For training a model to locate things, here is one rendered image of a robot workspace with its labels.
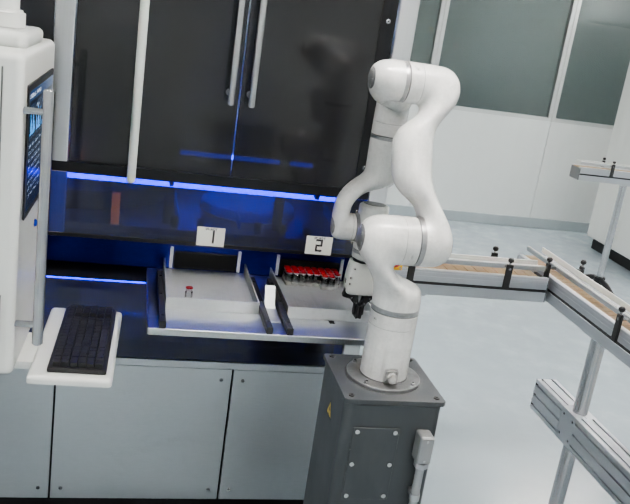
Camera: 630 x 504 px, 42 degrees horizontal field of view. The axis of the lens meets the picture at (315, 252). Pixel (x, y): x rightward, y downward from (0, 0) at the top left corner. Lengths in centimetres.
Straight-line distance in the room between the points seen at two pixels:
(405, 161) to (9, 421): 151
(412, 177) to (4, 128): 92
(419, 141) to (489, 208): 594
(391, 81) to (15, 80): 85
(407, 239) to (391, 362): 32
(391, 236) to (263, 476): 125
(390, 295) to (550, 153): 614
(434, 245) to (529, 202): 613
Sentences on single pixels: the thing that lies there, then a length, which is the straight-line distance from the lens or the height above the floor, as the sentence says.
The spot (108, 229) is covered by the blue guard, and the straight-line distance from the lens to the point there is 251.
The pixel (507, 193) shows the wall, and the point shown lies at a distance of 795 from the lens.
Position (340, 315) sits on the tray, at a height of 90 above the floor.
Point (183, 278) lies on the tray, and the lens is 255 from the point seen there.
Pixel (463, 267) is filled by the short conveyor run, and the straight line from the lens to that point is 294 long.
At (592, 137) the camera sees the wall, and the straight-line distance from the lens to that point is 821.
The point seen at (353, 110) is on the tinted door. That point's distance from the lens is 251.
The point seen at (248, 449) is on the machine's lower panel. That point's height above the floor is 29.
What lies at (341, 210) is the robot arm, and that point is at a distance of 222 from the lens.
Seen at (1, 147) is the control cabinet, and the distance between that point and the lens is 191.
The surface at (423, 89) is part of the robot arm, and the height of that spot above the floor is 158.
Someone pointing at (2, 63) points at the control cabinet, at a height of 153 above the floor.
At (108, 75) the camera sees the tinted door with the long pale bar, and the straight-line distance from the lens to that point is 243.
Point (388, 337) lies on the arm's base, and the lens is 201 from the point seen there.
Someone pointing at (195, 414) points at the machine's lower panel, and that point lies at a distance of 276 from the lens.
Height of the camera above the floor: 174
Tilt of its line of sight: 17 degrees down
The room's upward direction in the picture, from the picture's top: 8 degrees clockwise
